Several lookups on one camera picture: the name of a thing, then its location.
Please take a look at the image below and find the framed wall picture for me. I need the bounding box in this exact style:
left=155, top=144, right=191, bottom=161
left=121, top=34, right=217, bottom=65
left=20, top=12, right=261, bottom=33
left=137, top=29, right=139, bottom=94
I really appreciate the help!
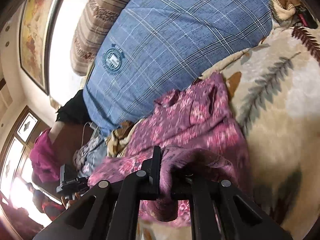
left=19, top=0, right=61, bottom=95

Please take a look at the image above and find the white charger with cable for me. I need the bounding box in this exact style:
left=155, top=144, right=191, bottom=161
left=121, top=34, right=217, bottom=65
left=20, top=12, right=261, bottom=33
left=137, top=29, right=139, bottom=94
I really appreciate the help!
left=81, top=122, right=97, bottom=146

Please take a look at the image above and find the brown striped pillow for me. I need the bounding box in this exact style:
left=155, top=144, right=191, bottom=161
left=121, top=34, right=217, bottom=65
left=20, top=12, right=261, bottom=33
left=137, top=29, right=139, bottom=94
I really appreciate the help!
left=71, top=0, right=130, bottom=76

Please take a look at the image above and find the purple floral shirt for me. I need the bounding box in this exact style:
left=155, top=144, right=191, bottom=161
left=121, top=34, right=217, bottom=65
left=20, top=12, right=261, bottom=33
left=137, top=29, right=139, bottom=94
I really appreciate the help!
left=88, top=73, right=252, bottom=227

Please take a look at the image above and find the person's left hand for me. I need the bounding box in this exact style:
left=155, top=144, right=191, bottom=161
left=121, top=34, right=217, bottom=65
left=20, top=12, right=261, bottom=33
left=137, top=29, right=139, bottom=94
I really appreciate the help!
left=61, top=193, right=81, bottom=210

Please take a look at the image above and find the grey star bedsheet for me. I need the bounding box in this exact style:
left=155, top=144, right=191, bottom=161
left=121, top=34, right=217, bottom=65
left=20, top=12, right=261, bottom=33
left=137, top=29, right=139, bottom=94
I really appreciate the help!
left=73, top=135, right=107, bottom=178

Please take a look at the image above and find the black cloth at headboard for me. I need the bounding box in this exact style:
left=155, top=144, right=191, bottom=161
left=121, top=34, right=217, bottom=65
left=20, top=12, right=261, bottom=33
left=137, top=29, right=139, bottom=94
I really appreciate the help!
left=56, top=89, right=92, bottom=125

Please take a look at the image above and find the beige leaf print blanket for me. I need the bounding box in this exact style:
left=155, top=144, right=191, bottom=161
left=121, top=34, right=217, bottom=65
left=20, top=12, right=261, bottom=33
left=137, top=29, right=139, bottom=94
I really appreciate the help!
left=106, top=0, right=320, bottom=240

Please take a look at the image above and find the blue plaid pillow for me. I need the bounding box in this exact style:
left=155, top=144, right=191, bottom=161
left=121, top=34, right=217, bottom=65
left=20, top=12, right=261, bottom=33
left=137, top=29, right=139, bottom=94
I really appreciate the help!
left=83, top=0, right=272, bottom=135

